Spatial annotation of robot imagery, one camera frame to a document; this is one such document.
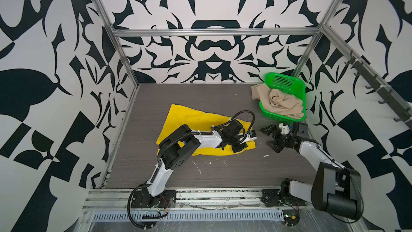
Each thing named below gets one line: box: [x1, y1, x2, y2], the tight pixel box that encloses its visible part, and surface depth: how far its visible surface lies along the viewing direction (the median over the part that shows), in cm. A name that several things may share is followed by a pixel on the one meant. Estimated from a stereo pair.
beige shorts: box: [251, 83, 305, 119], surface depth 98 cm
